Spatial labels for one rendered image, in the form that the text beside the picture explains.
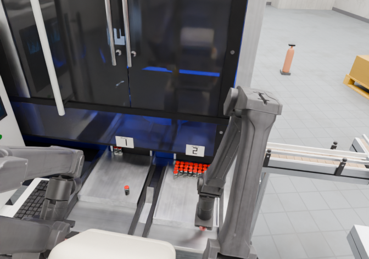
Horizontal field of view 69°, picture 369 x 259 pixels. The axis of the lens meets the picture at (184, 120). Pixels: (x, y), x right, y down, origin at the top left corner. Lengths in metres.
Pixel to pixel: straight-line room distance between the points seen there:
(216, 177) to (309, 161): 0.76
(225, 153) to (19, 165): 0.52
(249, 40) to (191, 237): 0.77
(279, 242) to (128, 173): 1.36
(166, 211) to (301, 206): 1.62
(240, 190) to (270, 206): 1.93
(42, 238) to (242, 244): 0.41
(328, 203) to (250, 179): 2.19
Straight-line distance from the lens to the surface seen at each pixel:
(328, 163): 1.56
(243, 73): 1.07
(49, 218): 0.76
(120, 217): 1.20
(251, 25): 1.01
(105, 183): 1.33
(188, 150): 1.27
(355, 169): 1.58
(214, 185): 0.89
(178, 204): 1.22
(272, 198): 2.57
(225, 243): 0.61
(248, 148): 0.57
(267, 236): 2.31
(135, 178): 1.33
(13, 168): 0.40
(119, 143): 1.34
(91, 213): 1.24
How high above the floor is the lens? 1.82
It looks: 33 degrees down
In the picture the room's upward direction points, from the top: 3 degrees clockwise
